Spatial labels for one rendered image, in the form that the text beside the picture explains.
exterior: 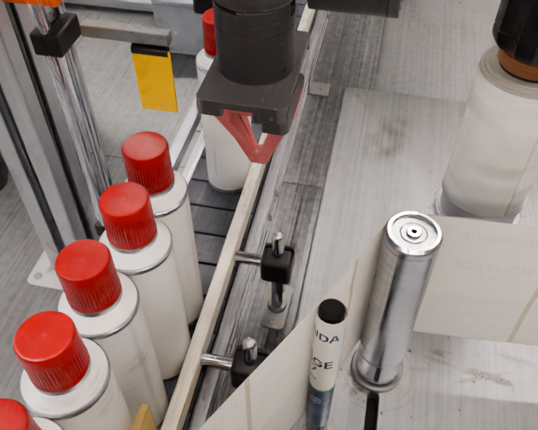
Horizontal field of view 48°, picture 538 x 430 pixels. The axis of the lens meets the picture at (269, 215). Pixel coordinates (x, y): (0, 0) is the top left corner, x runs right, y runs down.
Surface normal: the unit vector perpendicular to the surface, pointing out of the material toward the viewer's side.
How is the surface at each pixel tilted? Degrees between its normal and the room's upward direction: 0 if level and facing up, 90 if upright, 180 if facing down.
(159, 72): 90
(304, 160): 0
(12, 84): 90
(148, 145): 3
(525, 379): 0
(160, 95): 90
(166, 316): 90
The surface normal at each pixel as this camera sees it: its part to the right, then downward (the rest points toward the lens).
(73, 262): 0.04, -0.69
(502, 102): -0.65, 0.58
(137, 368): 0.70, 0.53
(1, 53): -0.21, 0.73
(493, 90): -0.84, 0.43
